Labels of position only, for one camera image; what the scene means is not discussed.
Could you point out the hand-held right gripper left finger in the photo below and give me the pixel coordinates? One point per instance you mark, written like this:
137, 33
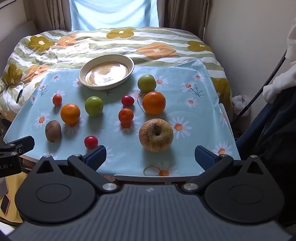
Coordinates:
97, 154

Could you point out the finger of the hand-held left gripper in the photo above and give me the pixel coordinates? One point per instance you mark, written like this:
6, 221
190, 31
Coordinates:
24, 142

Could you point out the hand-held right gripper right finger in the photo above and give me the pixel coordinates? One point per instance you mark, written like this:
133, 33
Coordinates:
204, 158

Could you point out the brown kiwi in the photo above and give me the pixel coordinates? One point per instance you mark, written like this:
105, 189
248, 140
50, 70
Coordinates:
53, 131

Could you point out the green apple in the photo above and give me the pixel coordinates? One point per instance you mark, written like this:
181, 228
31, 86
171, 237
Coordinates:
93, 106

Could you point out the medium orange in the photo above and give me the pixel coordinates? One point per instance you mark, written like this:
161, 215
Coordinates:
70, 113

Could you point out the wrinkled yellow apple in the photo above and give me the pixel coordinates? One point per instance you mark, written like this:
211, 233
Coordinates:
156, 136

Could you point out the red cherry tomato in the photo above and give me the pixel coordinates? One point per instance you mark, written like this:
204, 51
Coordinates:
91, 142
57, 99
127, 100

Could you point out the large orange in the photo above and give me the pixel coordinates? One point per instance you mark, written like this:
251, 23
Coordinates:
153, 103

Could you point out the cream ceramic bowl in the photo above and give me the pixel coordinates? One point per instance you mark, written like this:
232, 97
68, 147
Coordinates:
106, 74

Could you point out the blue daisy tablecloth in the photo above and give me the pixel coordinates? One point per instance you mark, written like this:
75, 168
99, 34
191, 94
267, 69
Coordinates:
198, 115

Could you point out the black pen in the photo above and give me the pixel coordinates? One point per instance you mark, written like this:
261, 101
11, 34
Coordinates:
19, 95

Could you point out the small tangerine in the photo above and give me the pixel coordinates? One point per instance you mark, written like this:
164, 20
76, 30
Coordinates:
126, 115

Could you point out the rubber band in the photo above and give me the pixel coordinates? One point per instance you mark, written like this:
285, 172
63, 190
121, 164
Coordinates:
144, 170

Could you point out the white plastic bag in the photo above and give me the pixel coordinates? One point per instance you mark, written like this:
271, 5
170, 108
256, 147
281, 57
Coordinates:
239, 102

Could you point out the dark cloth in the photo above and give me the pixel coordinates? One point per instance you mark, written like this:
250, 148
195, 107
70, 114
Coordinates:
272, 129

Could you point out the small green lime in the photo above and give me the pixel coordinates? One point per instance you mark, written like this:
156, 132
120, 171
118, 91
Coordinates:
146, 82

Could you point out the grey upholstered headboard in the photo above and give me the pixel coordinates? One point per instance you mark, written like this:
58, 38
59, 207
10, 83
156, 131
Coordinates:
16, 37

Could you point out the striped floral blanket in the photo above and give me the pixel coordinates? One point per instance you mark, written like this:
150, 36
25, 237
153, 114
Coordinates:
92, 44

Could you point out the white cloth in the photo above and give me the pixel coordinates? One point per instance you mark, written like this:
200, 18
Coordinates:
286, 76

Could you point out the brown curtain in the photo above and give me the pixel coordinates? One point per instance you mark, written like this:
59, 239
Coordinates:
50, 14
182, 14

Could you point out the light blue window cloth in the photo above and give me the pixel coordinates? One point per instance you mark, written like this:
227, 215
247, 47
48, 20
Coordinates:
111, 14

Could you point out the framed wall picture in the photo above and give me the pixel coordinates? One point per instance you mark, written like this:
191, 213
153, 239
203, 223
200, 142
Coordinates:
4, 2

